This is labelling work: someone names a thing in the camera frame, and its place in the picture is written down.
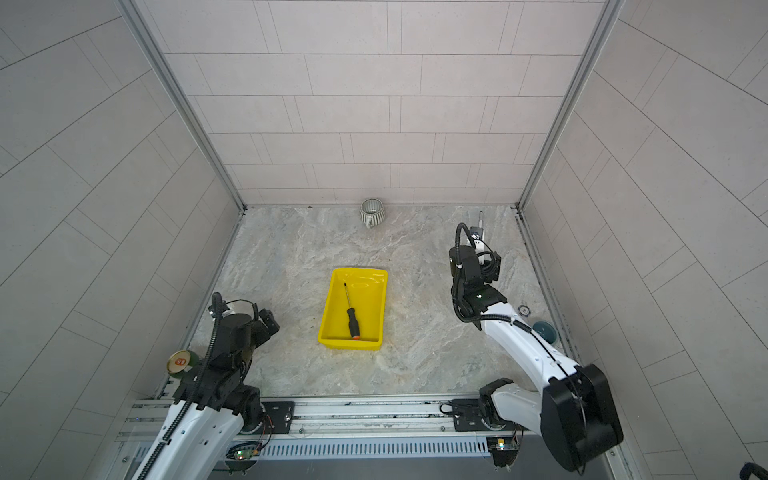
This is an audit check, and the orange black handled screwdriver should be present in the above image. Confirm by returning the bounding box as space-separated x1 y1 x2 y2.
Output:
344 283 361 340

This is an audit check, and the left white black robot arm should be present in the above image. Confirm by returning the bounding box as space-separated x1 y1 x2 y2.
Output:
133 292 280 479

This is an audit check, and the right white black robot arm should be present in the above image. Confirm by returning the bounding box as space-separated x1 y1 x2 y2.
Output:
448 223 624 473

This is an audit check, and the yellow plastic bin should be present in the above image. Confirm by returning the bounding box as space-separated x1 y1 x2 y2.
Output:
317 267 388 351

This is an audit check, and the small teal bowl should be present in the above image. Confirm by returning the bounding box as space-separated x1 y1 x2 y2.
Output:
532 320 559 345

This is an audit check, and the ribbed grey ceramic cup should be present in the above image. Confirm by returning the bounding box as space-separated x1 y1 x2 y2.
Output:
360 198 386 229

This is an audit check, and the left green circuit board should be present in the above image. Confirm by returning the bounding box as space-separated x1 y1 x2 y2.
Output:
225 442 263 462

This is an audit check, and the right circuit board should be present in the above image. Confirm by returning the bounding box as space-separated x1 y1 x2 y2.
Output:
486 436 520 468

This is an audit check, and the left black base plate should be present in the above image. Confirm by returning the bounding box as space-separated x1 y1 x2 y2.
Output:
255 401 296 435

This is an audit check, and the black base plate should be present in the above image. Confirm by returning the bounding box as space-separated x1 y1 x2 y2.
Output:
255 401 296 435
439 398 517 432

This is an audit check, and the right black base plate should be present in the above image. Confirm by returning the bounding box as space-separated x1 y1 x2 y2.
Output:
439 398 517 432

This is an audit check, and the aluminium mounting rail frame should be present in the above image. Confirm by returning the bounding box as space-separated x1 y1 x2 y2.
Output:
113 392 631 480

